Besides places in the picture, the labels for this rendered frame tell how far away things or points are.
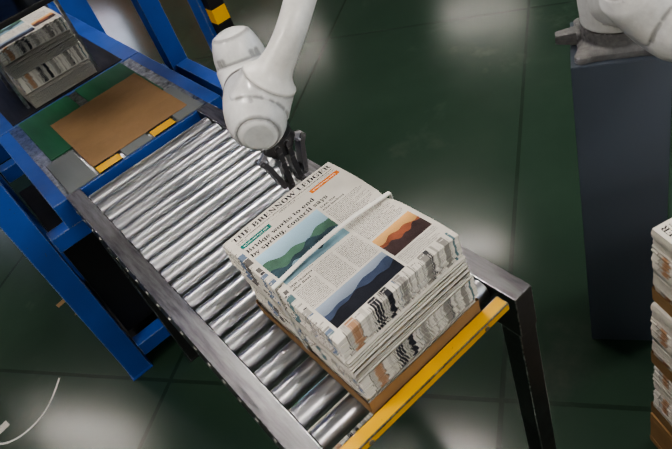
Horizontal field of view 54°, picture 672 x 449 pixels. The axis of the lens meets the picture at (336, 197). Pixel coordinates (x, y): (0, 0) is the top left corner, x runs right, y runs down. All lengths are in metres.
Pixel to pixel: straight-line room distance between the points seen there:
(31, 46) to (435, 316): 2.05
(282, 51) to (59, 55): 1.82
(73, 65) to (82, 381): 1.25
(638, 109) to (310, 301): 0.87
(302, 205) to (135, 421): 1.46
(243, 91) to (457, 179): 1.80
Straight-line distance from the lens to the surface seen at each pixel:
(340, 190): 1.30
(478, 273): 1.39
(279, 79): 1.15
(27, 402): 2.95
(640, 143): 1.68
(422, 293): 1.14
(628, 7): 1.28
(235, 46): 1.27
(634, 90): 1.59
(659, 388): 1.84
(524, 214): 2.63
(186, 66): 2.85
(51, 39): 2.85
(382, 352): 1.15
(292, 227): 1.27
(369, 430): 1.21
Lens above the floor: 1.84
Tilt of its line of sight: 39 degrees down
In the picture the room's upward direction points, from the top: 22 degrees counter-clockwise
